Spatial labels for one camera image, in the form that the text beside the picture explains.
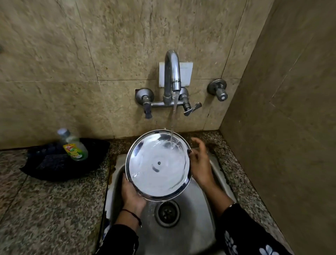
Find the person's right forearm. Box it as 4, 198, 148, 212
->
207, 182, 292, 255

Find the chrome wall valve knob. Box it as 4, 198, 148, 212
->
207, 79, 228, 102

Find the round steel lid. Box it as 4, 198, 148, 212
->
125, 129, 193, 202

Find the white wall plate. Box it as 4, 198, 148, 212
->
159, 62, 194, 88

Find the person's left hand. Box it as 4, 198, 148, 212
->
121, 173, 147, 215

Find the round sink drain strainer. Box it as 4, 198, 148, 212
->
154, 200, 181, 228

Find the black cloth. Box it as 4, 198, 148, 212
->
20, 138, 111, 182

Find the stainless steel sink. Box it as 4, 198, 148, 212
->
98, 151, 238, 255

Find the green dish soap bottle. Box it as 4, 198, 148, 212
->
57, 128, 89, 161

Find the person's right hand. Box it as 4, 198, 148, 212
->
187, 137, 216, 188

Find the chrome wall mixer faucet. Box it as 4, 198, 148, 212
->
135, 50, 202, 119

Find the black thread wristband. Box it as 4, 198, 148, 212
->
121, 209, 143, 228

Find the person's left forearm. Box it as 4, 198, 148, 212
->
96, 208, 144, 255

